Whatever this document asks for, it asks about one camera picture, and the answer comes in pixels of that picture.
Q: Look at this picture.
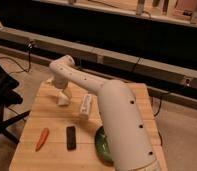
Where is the white sponge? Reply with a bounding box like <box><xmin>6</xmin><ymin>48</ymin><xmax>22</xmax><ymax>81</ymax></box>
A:
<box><xmin>57</xmin><ymin>93</ymin><xmax>70</xmax><ymax>106</ymax></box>

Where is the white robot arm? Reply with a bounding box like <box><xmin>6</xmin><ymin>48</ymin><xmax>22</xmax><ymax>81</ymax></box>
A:
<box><xmin>49</xmin><ymin>55</ymin><xmax>161</xmax><ymax>171</ymax></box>

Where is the green ceramic bowl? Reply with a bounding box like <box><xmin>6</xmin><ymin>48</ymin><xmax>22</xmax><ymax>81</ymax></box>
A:
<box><xmin>94</xmin><ymin>126</ymin><xmax>113</xmax><ymax>165</ymax></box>

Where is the white toothpaste tube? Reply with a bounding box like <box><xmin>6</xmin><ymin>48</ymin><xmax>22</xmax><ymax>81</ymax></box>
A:
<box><xmin>79</xmin><ymin>94</ymin><xmax>92</xmax><ymax>119</ymax></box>

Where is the orange carrot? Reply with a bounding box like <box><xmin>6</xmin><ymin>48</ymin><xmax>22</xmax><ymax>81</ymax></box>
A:
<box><xmin>35</xmin><ymin>128</ymin><xmax>49</xmax><ymax>151</ymax></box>

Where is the black rectangular remote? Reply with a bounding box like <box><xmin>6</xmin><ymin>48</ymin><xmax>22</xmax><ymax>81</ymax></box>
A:
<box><xmin>66</xmin><ymin>126</ymin><xmax>76</xmax><ymax>150</ymax></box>

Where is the black office chair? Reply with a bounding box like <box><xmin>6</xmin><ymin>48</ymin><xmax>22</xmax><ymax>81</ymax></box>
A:
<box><xmin>0</xmin><ymin>65</ymin><xmax>29</xmax><ymax>144</ymax></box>

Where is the black cable on floor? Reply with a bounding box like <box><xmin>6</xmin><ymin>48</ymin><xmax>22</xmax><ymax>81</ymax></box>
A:
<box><xmin>0</xmin><ymin>40</ymin><xmax>36</xmax><ymax>75</ymax></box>

